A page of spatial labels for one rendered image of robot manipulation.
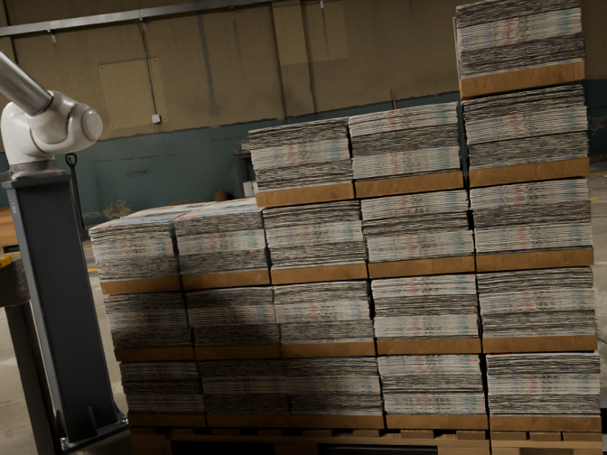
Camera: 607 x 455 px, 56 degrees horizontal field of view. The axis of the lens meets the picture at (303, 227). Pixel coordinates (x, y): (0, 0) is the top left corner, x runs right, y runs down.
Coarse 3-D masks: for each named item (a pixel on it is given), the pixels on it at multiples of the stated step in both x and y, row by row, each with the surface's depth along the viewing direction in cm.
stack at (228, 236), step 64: (448, 192) 151; (128, 256) 178; (192, 256) 173; (256, 256) 167; (320, 256) 163; (384, 256) 158; (448, 256) 153; (128, 320) 182; (192, 320) 176; (256, 320) 171; (320, 320) 166; (384, 320) 161; (448, 320) 156; (128, 384) 188; (192, 384) 182; (256, 384) 176; (320, 384) 170; (384, 384) 165; (448, 384) 160; (448, 448) 163
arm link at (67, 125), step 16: (0, 64) 169; (16, 64) 175; (0, 80) 171; (16, 80) 174; (32, 80) 179; (16, 96) 176; (32, 96) 179; (48, 96) 184; (64, 96) 189; (32, 112) 183; (48, 112) 183; (64, 112) 186; (80, 112) 188; (96, 112) 194; (32, 128) 188; (48, 128) 185; (64, 128) 187; (80, 128) 188; (96, 128) 193; (48, 144) 193; (64, 144) 192; (80, 144) 192
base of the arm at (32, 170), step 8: (16, 168) 200; (24, 168) 199; (32, 168) 200; (40, 168) 201; (48, 168) 203; (56, 168) 207; (0, 176) 200; (8, 176) 201; (16, 176) 196; (24, 176) 198; (32, 176) 199; (40, 176) 201; (48, 176) 202
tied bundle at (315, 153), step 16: (272, 128) 159; (288, 128) 158; (304, 128) 156; (320, 128) 155; (336, 128) 154; (256, 144) 161; (272, 144) 160; (288, 144) 159; (304, 144) 157; (320, 144) 156; (336, 144) 155; (256, 160) 162; (272, 160) 161; (288, 160) 160; (304, 160) 158; (320, 160) 157; (336, 160) 156; (352, 160) 157; (256, 176) 163; (272, 176) 161; (288, 176) 160; (304, 176) 159; (320, 176) 158; (336, 176) 157; (352, 176) 156
